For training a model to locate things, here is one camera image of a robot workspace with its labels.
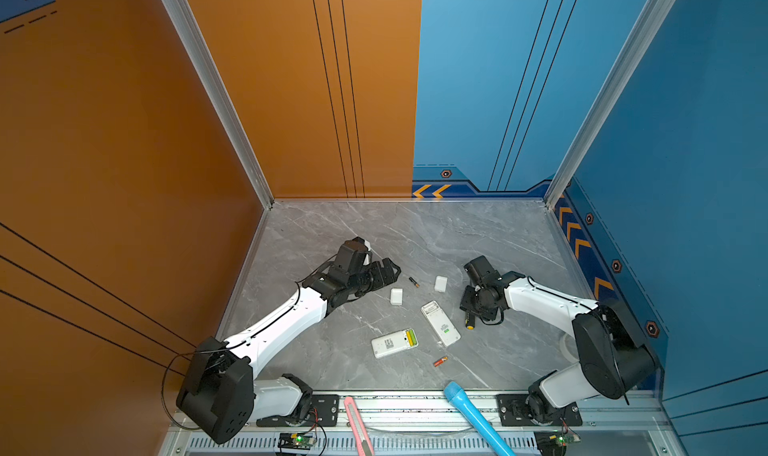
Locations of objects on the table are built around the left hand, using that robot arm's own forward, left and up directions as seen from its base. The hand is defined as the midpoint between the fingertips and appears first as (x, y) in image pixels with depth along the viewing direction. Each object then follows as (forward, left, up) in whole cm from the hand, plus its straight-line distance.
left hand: (392, 272), depth 82 cm
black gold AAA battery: (+5, -7, -15) cm, 17 cm away
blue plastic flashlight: (-28, -16, -11) cm, 34 cm away
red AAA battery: (-19, -13, -15) cm, 27 cm away
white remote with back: (-9, -14, -14) cm, 22 cm away
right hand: (-4, -21, -14) cm, 26 cm away
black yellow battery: (-8, -23, -13) cm, 28 cm away
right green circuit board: (-37, -39, -16) cm, 56 cm away
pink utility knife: (-35, +7, -14) cm, 39 cm away
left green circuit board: (-37, +22, -17) cm, 46 cm away
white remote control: (-15, -1, -14) cm, 20 cm away
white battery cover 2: (+1, -1, -15) cm, 15 cm away
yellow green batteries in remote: (-13, -6, -15) cm, 20 cm away
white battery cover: (+5, -16, -15) cm, 22 cm away
